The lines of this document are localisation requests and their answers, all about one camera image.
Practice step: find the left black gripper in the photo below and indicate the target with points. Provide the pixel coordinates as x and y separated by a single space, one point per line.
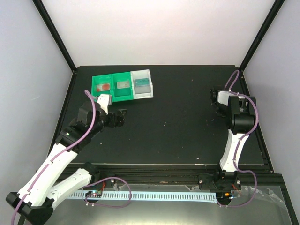
120 119

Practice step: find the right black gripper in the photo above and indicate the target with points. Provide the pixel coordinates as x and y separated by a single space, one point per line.
221 114

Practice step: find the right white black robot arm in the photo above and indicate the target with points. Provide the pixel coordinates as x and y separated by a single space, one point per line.
241 118

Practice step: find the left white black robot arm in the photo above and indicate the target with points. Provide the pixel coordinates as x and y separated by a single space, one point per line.
37 200

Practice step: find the grey card in bin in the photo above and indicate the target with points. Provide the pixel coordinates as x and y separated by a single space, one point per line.
123 84

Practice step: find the red spotted card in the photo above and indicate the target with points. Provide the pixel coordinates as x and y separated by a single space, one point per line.
103 87

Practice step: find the teal card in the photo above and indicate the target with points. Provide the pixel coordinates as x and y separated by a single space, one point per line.
142 82

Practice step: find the middle green bin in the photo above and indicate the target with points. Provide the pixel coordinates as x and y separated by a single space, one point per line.
122 94

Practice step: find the green bin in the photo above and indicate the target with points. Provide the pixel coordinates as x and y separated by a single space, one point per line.
122 94
99 79

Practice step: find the white translucent bin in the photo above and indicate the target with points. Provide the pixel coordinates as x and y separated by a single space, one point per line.
142 92

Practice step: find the left green bin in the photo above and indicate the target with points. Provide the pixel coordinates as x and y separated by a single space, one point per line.
99 79

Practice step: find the small circuit board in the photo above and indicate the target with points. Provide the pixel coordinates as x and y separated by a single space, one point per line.
93 194

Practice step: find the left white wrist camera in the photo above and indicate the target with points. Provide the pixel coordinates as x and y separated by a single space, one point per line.
104 100

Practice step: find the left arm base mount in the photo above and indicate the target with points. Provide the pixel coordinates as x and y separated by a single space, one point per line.
98 180

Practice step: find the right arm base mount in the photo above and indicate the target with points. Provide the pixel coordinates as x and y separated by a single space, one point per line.
211 181

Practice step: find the white slotted cable duct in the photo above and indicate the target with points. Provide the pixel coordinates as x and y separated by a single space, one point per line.
205 197

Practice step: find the right black frame post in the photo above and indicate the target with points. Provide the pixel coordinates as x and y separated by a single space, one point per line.
261 33

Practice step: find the black frame post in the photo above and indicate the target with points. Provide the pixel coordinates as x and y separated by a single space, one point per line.
54 33
261 33

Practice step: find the left black frame post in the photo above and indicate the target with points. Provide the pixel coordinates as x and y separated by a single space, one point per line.
54 33

